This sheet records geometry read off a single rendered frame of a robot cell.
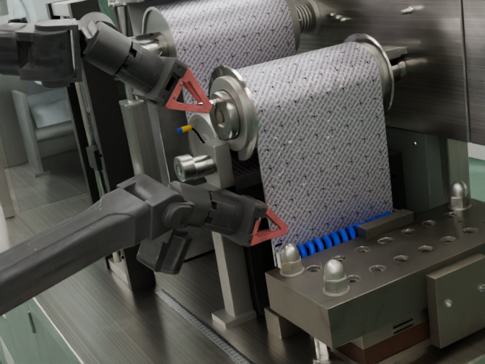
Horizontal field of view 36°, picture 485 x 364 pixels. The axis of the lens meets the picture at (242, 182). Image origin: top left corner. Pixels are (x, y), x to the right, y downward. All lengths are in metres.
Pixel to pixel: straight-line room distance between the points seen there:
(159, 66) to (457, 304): 0.54
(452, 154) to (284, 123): 0.51
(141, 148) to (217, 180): 0.69
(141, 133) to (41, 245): 0.98
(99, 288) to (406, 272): 0.67
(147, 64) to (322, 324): 0.43
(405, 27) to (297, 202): 0.35
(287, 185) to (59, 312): 0.53
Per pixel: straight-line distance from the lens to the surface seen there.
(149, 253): 1.05
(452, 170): 1.54
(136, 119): 1.82
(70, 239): 0.90
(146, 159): 1.85
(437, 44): 1.24
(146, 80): 1.07
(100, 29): 1.05
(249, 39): 1.35
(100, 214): 0.94
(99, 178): 1.48
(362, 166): 1.22
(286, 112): 1.12
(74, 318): 1.40
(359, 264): 1.10
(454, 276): 1.09
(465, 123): 1.23
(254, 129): 1.09
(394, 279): 1.05
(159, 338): 1.27
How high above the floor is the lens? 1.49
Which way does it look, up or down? 18 degrees down
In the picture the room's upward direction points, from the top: 9 degrees counter-clockwise
